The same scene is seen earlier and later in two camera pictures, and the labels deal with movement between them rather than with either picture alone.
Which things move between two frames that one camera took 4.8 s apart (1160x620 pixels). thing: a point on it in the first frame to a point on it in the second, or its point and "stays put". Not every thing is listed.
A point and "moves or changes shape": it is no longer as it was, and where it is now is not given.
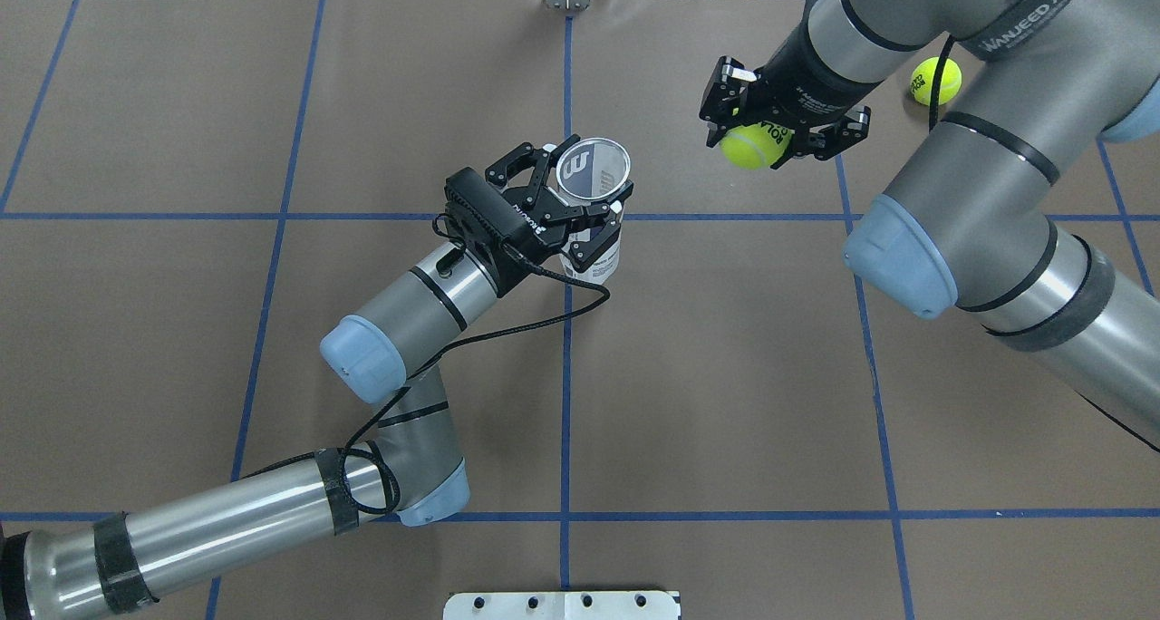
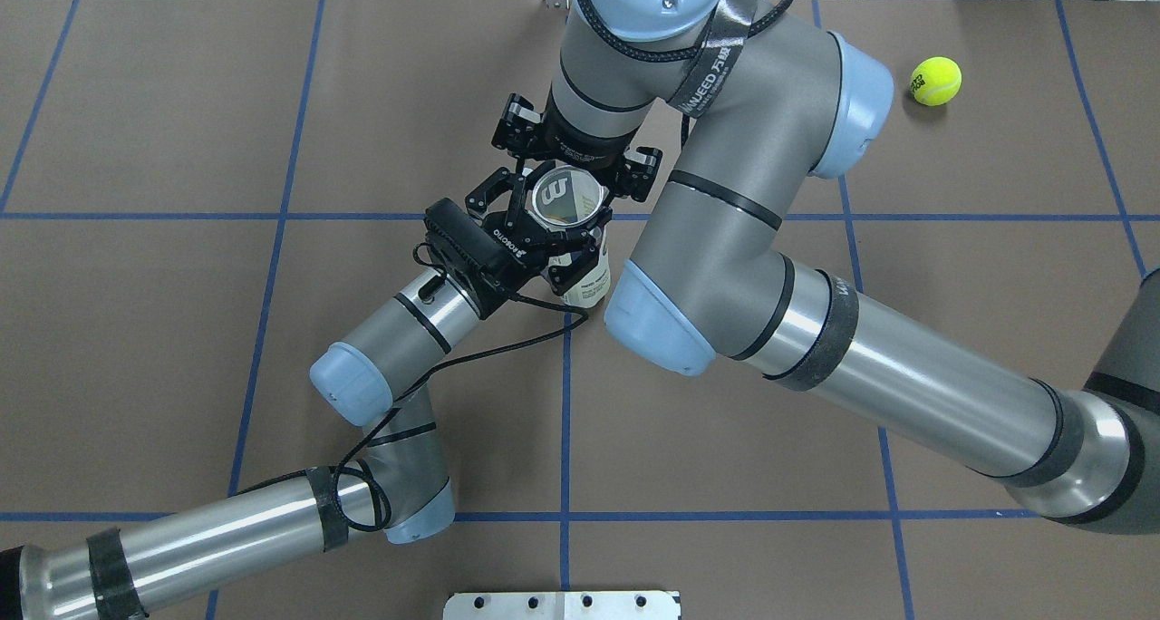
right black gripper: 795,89 to 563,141
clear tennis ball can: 590,171 moves or changes shape
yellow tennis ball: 923,80 stays put
